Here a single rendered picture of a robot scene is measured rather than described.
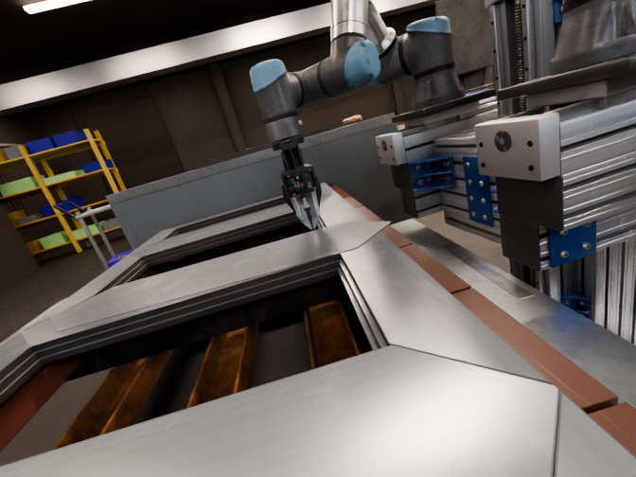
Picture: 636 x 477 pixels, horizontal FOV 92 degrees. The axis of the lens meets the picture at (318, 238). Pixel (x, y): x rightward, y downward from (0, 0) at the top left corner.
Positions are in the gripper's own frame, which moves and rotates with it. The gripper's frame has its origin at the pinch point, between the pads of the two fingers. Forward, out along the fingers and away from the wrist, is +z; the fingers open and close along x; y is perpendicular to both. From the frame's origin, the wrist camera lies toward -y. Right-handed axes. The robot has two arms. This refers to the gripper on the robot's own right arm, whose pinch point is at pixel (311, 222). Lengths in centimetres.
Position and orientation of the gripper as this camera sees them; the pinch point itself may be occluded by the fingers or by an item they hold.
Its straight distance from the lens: 75.8
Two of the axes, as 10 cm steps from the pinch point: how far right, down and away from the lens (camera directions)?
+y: 1.1, 2.9, -9.5
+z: 2.7, 9.1, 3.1
